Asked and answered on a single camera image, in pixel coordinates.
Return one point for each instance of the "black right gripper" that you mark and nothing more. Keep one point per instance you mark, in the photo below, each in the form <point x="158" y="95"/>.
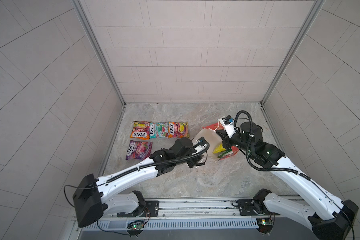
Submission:
<point x="224" y="137"/>

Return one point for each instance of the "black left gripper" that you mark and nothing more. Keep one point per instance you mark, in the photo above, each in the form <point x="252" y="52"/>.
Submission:
<point x="194" y="161"/>

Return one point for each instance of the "yellow green snack packet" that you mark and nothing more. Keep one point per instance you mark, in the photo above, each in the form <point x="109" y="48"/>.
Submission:
<point x="219" y="149"/>

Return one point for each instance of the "red paper gift bag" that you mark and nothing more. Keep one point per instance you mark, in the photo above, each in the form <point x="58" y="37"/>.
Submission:
<point x="209" y="133"/>

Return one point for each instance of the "orange snack packet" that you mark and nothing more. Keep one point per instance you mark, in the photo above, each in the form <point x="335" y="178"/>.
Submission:
<point x="178" y="130"/>

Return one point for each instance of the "teal snack packet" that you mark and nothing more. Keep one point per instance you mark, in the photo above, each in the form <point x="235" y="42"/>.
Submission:
<point x="159" y="130"/>

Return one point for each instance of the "purple snack packet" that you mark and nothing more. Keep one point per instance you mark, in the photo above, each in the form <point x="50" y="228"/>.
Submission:
<point x="138" y="150"/>

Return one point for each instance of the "red orange Fox's candy bag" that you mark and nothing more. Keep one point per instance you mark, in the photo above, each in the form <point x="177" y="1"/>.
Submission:
<point x="141" y="130"/>

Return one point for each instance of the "green Fox's candy bag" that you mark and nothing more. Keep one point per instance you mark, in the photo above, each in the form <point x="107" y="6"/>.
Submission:
<point x="226" y="154"/>

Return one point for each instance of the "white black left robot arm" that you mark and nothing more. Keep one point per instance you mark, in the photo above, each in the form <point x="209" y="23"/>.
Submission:
<point x="96" y="197"/>

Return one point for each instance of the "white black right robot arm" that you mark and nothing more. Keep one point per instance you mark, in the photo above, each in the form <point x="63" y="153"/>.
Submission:
<point x="329" y="217"/>

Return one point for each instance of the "left green circuit board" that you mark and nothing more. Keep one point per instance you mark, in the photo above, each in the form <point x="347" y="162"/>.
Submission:
<point x="136" y="226"/>

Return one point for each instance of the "green circuit board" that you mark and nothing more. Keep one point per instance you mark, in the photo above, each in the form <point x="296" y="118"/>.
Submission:
<point x="265" y="226"/>
<point x="136" y="226"/>

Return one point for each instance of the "right green circuit board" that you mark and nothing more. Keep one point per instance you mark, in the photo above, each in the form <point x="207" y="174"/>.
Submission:
<point x="265" y="226"/>

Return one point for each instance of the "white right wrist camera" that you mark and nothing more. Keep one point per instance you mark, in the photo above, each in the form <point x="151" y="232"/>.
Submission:
<point x="228" y="125"/>

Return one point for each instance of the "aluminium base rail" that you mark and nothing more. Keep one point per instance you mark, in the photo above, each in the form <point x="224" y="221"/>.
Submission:
<point x="198" y="208"/>

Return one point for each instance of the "aluminium corner post right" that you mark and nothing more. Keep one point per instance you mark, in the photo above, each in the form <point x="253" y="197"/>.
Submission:
<point x="309" y="20"/>

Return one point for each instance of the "aluminium corner post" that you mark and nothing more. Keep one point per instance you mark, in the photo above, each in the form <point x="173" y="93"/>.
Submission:
<point x="309" y="20"/>
<point x="77" y="5"/>

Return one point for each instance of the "aluminium corner post left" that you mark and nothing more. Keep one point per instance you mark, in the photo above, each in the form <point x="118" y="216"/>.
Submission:
<point x="77" y="5"/>

